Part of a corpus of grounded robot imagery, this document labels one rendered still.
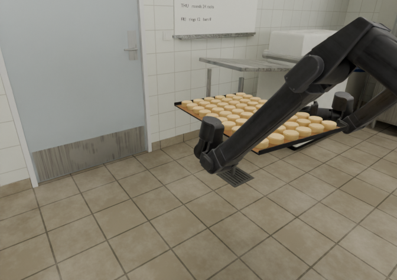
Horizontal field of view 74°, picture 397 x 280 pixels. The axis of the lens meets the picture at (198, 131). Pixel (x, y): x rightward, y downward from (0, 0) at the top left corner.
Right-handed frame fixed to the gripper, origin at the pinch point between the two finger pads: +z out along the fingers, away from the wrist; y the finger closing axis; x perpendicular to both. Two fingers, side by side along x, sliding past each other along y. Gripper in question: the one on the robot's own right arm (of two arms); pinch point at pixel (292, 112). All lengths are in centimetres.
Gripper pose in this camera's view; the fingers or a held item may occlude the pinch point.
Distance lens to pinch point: 120.0
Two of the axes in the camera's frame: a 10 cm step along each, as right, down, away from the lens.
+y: 0.0, -9.2, -3.9
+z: -9.6, -1.1, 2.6
